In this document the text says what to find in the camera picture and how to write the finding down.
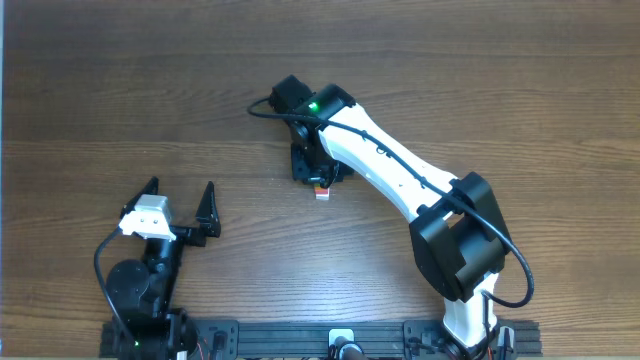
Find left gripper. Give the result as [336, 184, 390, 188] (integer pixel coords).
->
[119, 176, 222, 248]

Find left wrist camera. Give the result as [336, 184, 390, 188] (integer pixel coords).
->
[118, 193, 177, 242]

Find mounting rail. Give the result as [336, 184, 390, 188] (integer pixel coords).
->
[99, 318, 544, 359]

